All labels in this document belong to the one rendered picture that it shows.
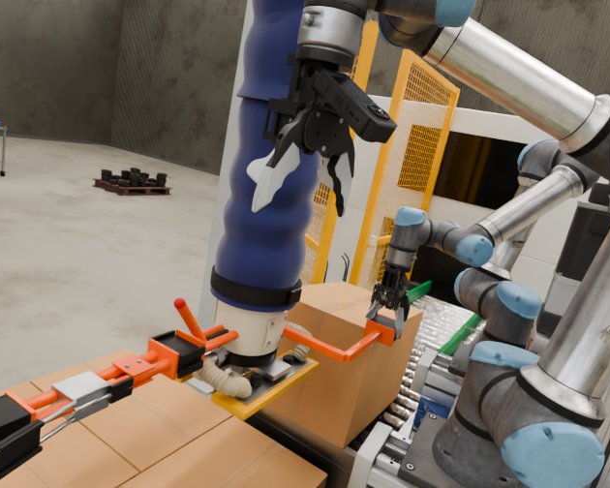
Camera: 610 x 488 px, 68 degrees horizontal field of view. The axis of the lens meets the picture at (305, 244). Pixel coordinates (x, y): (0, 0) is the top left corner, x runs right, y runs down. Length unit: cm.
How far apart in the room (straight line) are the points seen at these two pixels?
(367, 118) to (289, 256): 60
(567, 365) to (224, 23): 1309
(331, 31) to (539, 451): 58
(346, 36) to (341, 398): 119
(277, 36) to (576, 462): 87
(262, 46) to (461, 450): 84
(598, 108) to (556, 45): 986
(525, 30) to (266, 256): 996
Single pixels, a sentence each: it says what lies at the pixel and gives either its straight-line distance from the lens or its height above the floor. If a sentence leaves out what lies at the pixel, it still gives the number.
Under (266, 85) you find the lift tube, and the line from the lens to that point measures 100.
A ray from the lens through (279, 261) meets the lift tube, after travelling 104.
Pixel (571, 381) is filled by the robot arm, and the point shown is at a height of 131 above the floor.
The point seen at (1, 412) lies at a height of 108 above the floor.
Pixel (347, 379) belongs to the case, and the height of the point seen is 83.
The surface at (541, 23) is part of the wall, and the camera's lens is 1077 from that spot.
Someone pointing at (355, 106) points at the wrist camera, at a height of 158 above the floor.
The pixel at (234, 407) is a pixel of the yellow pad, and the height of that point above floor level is 95.
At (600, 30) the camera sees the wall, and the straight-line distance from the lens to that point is 1073.
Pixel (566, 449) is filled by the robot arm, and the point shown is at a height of 123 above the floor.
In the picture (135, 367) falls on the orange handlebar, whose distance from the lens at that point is 93.
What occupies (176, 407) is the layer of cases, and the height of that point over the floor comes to 54.
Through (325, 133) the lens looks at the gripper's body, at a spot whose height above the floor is 155.
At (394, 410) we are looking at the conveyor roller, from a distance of 204.
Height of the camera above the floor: 154
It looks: 13 degrees down
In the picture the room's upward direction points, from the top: 12 degrees clockwise
